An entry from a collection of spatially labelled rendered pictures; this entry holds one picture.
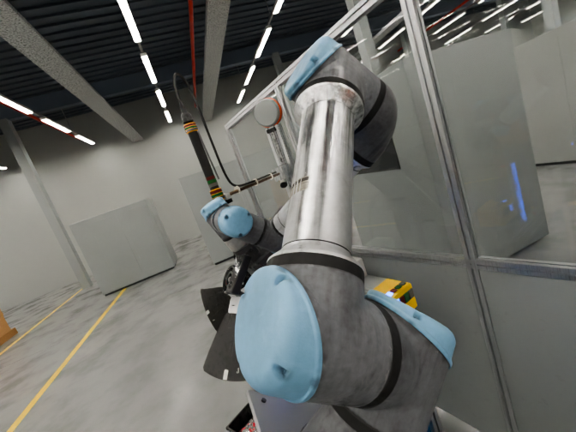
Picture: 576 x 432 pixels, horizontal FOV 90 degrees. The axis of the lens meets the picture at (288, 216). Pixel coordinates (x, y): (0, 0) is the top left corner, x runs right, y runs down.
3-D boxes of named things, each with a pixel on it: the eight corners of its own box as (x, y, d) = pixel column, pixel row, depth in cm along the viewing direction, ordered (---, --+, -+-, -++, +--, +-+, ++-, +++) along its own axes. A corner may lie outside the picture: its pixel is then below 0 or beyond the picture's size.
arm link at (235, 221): (271, 218, 72) (255, 216, 81) (230, 200, 67) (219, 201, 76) (259, 248, 70) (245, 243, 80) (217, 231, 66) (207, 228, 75)
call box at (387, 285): (394, 303, 106) (387, 277, 104) (419, 309, 97) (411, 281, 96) (366, 327, 98) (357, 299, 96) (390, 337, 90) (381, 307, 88)
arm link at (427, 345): (447, 447, 33) (485, 335, 34) (366, 443, 28) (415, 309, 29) (375, 382, 44) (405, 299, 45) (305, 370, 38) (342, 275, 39)
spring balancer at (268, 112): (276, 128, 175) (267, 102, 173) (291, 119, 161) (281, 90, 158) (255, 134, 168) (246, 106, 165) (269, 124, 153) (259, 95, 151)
